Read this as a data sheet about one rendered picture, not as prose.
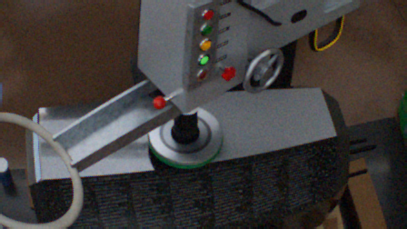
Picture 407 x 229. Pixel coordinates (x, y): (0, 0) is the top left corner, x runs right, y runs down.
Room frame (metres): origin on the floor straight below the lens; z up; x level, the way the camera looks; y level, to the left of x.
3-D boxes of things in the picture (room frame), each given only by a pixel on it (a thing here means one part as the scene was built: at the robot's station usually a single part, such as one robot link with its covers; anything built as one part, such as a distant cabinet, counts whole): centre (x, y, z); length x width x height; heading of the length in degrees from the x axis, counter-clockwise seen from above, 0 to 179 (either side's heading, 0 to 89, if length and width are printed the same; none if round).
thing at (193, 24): (1.14, 0.02, 1.35); 0.08 x 0.03 x 0.28; 133
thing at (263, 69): (1.27, -0.12, 1.18); 0.15 x 0.10 x 0.15; 133
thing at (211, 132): (1.27, 0.05, 0.85); 0.21 x 0.21 x 0.01
